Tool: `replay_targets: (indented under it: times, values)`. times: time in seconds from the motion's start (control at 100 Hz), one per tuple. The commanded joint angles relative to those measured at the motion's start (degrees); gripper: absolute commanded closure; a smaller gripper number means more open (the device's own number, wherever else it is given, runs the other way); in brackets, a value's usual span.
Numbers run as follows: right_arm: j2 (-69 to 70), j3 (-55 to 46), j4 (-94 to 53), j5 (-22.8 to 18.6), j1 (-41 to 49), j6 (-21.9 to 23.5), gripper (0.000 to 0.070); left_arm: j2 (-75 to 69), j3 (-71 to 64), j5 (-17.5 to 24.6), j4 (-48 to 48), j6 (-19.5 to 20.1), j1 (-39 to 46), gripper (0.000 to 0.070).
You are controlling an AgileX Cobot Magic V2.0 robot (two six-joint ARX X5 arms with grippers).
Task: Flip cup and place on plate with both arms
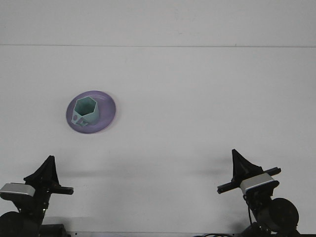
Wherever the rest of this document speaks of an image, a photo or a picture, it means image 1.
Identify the purple round plate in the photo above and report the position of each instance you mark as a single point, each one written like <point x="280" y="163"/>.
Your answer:
<point x="106" y="116"/>

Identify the pale blue hexagonal cup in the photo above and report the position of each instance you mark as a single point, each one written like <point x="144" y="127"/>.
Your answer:
<point x="85" y="107"/>

